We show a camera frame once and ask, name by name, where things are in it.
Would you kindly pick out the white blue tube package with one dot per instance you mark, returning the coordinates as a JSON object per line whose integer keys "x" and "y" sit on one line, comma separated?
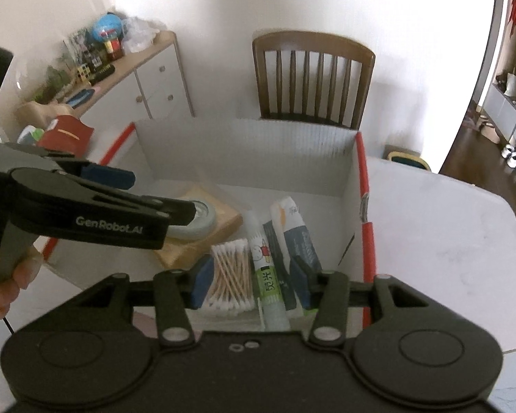
{"x": 296, "y": 232}

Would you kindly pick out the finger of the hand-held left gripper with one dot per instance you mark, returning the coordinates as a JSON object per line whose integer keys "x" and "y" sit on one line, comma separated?
{"x": 112, "y": 176}
{"x": 172, "y": 213}

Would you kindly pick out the green white packet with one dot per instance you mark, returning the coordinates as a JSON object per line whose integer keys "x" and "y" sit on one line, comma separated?
{"x": 30, "y": 134}

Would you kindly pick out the red cardboard box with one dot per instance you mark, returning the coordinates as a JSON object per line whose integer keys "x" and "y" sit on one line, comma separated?
{"x": 241, "y": 155}

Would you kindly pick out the slatted wooden dining chair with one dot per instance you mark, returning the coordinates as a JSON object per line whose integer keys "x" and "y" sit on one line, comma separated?
{"x": 314, "y": 43}

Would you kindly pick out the white paper bag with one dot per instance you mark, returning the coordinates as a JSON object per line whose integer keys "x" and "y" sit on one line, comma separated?
{"x": 514, "y": 86}

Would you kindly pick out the dark glass jar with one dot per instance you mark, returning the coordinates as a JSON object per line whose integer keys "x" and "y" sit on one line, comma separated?
{"x": 95, "y": 58}

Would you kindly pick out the white green glue stick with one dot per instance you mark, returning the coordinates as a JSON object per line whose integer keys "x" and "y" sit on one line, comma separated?
{"x": 266, "y": 275}

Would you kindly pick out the red label bottle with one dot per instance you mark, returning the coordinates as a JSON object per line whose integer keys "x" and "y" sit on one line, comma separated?
{"x": 114, "y": 49}

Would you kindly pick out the clear plastic bag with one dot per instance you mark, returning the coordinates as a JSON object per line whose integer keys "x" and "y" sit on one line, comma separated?
{"x": 139, "y": 34}

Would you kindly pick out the cotton swab pack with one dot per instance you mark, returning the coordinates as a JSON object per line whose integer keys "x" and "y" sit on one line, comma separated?
{"x": 232, "y": 275}

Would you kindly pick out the yellow black cube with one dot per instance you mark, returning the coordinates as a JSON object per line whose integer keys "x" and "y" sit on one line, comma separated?
{"x": 82, "y": 73}

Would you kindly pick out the white wooden sideboard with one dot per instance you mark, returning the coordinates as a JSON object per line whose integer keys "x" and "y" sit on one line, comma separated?
{"x": 155, "y": 81}

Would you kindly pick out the person's left hand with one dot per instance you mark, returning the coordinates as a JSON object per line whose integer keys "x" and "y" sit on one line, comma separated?
{"x": 21, "y": 271}

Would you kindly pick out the red paper bag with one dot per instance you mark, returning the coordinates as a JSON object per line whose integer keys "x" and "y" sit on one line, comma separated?
{"x": 66, "y": 135}

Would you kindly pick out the grey correction tape dispenser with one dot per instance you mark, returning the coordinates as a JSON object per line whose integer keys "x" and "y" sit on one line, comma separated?
{"x": 204, "y": 223}

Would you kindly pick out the blue flat item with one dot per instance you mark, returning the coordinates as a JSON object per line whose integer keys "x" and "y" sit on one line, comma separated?
{"x": 81, "y": 97}

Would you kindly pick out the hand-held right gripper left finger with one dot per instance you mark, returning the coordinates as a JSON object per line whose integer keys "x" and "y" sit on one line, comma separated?
{"x": 204, "y": 282}

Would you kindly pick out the brown slippers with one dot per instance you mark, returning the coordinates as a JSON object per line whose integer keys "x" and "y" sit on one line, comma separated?
{"x": 486, "y": 125}

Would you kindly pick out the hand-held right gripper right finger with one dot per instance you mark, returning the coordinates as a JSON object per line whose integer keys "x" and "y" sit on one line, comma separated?
{"x": 303, "y": 284}

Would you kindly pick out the large glass vase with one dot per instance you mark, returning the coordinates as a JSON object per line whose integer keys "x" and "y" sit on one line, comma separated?
{"x": 51, "y": 64}

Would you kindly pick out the yellow green stool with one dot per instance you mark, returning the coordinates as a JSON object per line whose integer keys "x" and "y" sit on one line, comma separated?
{"x": 406, "y": 157}

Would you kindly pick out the blue globe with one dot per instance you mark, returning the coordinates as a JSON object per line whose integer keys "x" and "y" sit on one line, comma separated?
{"x": 107, "y": 28}

